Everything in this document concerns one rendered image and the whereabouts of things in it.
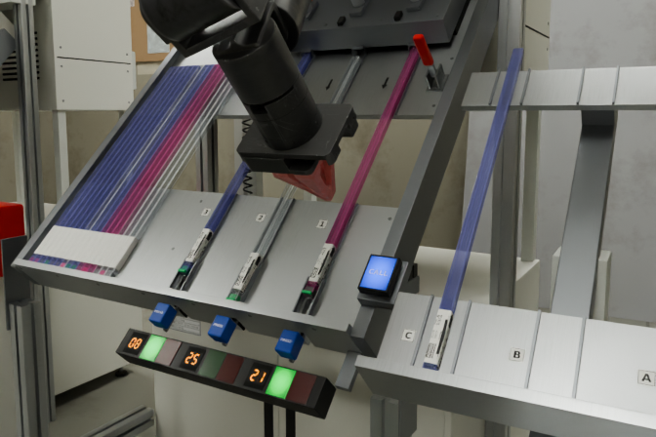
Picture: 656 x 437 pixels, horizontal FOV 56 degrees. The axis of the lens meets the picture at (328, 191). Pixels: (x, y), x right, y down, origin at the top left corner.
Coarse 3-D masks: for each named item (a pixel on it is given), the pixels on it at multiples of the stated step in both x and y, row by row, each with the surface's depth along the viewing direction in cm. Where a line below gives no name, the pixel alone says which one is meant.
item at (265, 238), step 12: (360, 60) 111; (348, 72) 108; (348, 84) 107; (336, 96) 105; (288, 192) 94; (276, 204) 93; (288, 204) 93; (276, 216) 91; (264, 228) 90; (264, 240) 89; (252, 252) 88; (264, 252) 89
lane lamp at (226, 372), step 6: (228, 354) 81; (228, 360) 81; (234, 360) 80; (240, 360) 80; (222, 366) 80; (228, 366) 80; (234, 366) 80; (240, 366) 79; (222, 372) 80; (228, 372) 79; (234, 372) 79; (216, 378) 80; (222, 378) 79; (228, 378) 79; (234, 378) 78
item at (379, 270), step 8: (368, 264) 75; (376, 264) 75; (384, 264) 74; (392, 264) 74; (368, 272) 74; (376, 272) 74; (384, 272) 74; (368, 280) 74; (376, 280) 73; (384, 280) 73; (376, 288) 73; (384, 288) 72
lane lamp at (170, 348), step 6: (168, 342) 86; (174, 342) 86; (180, 342) 86; (162, 348) 86; (168, 348) 86; (174, 348) 85; (162, 354) 85; (168, 354) 85; (174, 354) 85; (156, 360) 85; (162, 360) 85; (168, 360) 84
